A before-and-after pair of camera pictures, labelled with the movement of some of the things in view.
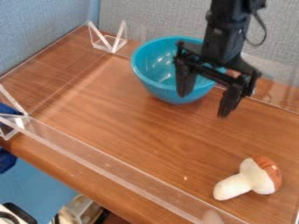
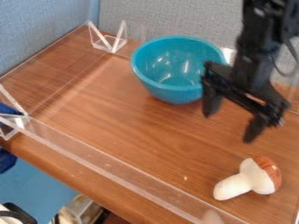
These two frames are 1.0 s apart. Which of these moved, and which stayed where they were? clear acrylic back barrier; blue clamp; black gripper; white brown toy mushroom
Moved: black gripper
Stayed: blue clamp; white brown toy mushroom; clear acrylic back barrier
